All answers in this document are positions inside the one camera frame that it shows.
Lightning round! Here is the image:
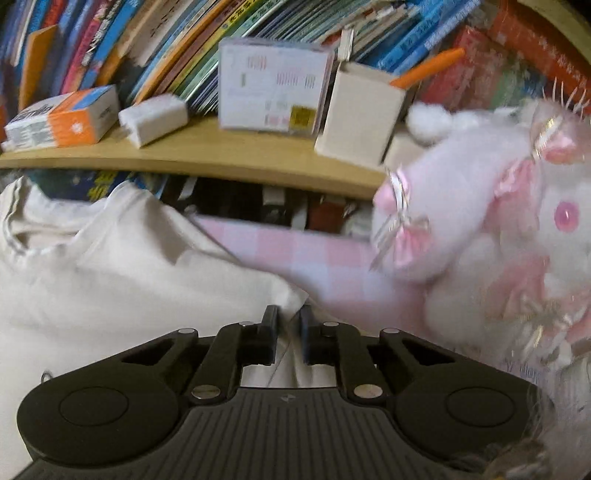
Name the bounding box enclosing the wooden bookshelf with white frame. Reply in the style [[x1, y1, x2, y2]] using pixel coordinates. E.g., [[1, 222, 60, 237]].
[[0, 0, 591, 201]]

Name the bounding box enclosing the clear plastic card box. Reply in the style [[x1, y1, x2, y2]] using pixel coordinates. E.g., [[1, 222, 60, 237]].
[[217, 37, 335, 139]]

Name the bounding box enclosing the cream printed t-shirt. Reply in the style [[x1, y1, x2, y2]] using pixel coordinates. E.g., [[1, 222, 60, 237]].
[[0, 178, 340, 480]]

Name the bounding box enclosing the row of colourful books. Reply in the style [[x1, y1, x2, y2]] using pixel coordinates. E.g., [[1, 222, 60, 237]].
[[0, 0, 591, 116]]

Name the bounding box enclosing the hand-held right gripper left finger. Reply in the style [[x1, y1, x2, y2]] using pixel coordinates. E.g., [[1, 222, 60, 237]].
[[111, 305, 280, 405]]

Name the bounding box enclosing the orange white toothpaste box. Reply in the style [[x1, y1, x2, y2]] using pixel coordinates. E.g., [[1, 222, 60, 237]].
[[0, 84, 122, 154]]

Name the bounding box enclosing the white charger plug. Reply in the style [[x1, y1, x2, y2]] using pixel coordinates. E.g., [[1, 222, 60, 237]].
[[117, 93, 190, 149]]

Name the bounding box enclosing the cream pen box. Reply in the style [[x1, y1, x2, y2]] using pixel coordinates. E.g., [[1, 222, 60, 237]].
[[314, 61, 407, 167]]

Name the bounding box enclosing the white pink plush bunny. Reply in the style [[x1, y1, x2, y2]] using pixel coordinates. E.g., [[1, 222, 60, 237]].
[[369, 99, 591, 384]]

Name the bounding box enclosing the orange pen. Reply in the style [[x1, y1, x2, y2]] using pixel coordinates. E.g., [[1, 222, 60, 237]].
[[390, 47, 466, 89]]

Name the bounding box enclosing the pink checked cartoon table mat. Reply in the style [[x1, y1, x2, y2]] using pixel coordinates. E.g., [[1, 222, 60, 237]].
[[191, 215, 591, 402]]

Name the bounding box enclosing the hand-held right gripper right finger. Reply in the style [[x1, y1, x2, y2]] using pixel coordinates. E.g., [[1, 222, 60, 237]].
[[299, 306, 467, 404]]

